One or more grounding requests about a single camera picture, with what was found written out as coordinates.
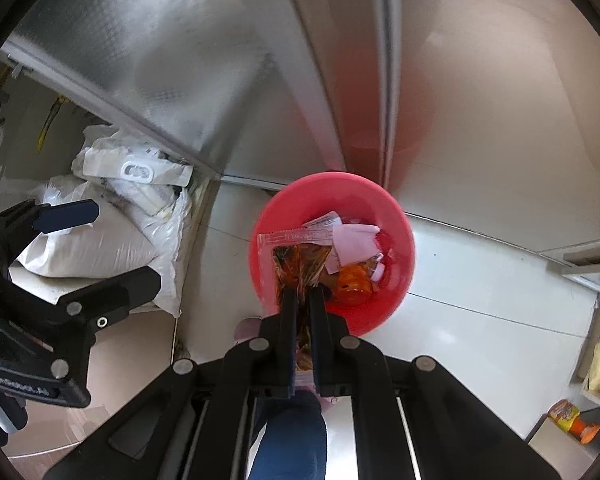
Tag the crumpled white plastic bags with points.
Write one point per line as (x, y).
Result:
(105, 152)

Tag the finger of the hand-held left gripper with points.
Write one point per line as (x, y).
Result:
(115, 287)
(65, 215)

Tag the yellow jar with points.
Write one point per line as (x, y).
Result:
(564, 412)

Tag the clear packet with dark contents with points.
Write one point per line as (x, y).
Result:
(295, 255)

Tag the pale yellow bag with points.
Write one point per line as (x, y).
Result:
(599, 367)

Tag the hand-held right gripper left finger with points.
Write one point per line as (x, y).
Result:
(289, 330)

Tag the red plastic basin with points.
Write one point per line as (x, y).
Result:
(380, 200)

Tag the white woven sack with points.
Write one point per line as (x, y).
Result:
(105, 245)

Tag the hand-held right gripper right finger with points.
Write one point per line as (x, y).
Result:
(317, 330)

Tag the embossed metal door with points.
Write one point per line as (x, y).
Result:
(155, 60)

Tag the orange plastic bag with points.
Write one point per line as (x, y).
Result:
(352, 282)

